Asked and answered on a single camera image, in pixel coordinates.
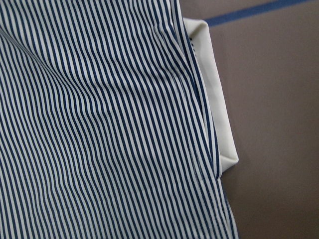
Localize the blue white striped polo shirt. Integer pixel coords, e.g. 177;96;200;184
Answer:
0;0;239;239

